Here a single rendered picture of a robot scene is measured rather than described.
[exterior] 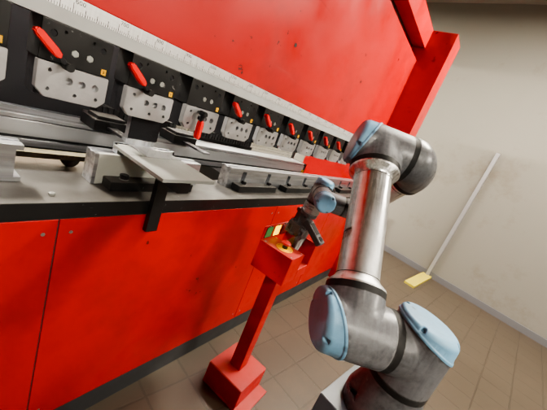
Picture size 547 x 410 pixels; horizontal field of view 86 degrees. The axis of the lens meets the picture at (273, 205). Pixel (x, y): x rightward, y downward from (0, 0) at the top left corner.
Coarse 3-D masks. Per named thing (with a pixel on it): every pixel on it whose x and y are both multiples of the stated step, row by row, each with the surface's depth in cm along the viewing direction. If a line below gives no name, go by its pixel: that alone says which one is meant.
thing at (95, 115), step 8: (88, 112) 103; (96, 112) 103; (88, 120) 101; (96, 120) 99; (104, 120) 101; (112, 120) 104; (120, 120) 106; (96, 128) 100; (104, 128) 102; (112, 128) 104; (120, 128) 106; (120, 136) 97
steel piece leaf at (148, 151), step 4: (136, 148) 91; (140, 148) 93; (144, 148) 95; (148, 148) 96; (152, 148) 98; (144, 152) 90; (148, 152) 87; (152, 152) 88; (156, 152) 89; (160, 152) 91; (164, 152) 92; (168, 152) 93; (148, 156) 88; (152, 156) 89; (156, 156) 90; (160, 156) 91; (164, 156) 92; (168, 156) 94
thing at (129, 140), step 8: (128, 120) 90; (136, 120) 90; (144, 120) 92; (128, 128) 90; (136, 128) 91; (144, 128) 93; (152, 128) 95; (128, 136) 90; (136, 136) 92; (144, 136) 94; (152, 136) 97; (136, 144) 95; (144, 144) 97; (152, 144) 99
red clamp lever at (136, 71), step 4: (128, 64) 76; (132, 64) 76; (132, 68) 76; (136, 68) 77; (132, 72) 78; (136, 72) 77; (140, 72) 78; (136, 76) 78; (140, 76) 78; (136, 80) 80; (140, 80) 79; (144, 80) 80; (140, 84) 80; (144, 84) 80; (144, 88) 82; (148, 88) 82; (144, 92) 83; (148, 92) 82; (152, 92) 82; (152, 96) 83
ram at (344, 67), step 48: (96, 0) 67; (144, 0) 75; (192, 0) 84; (240, 0) 95; (288, 0) 110; (336, 0) 131; (384, 0) 162; (144, 48) 80; (192, 48) 90; (240, 48) 104; (288, 48) 122; (336, 48) 148; (384, 48) 188; (240, 96) 114; (288, 96) 136; (336, 96) 169; (384, 96) 224
